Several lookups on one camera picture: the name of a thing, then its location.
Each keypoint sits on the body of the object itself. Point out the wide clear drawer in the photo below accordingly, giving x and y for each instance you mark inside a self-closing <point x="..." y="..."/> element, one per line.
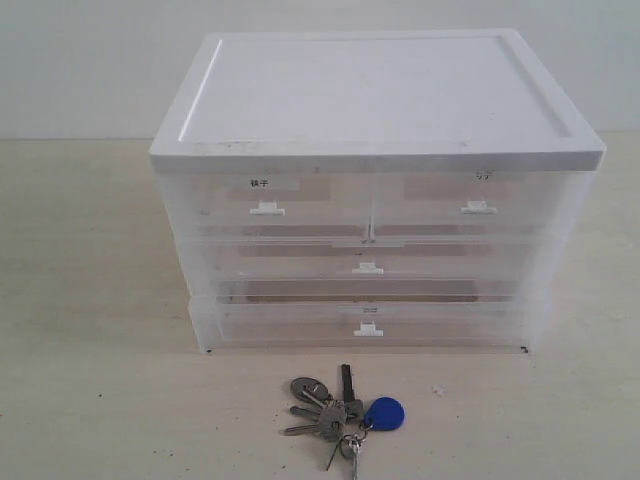
<point x="508" y="325"/>
<point x="340" y="270"/>

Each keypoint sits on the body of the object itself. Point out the key bunch with blue fob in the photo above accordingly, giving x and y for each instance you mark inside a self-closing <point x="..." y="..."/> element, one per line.
<point x="344" y="421"/>

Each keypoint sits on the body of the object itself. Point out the white translucent drawer cabinet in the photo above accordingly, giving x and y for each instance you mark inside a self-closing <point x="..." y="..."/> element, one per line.
<point x="371" y="103"/>

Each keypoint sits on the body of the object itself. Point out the top left small drawer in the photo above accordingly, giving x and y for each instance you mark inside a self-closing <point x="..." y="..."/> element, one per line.
<point x="286" y="205"/>

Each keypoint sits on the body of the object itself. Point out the small drawer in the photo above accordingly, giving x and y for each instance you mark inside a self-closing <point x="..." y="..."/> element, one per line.
<point x="466" y="203"/>
<point x="286" y="205"/>

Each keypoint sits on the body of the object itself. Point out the top right small drawer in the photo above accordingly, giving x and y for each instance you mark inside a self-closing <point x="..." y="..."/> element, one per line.
<point x="466" y="203"/>

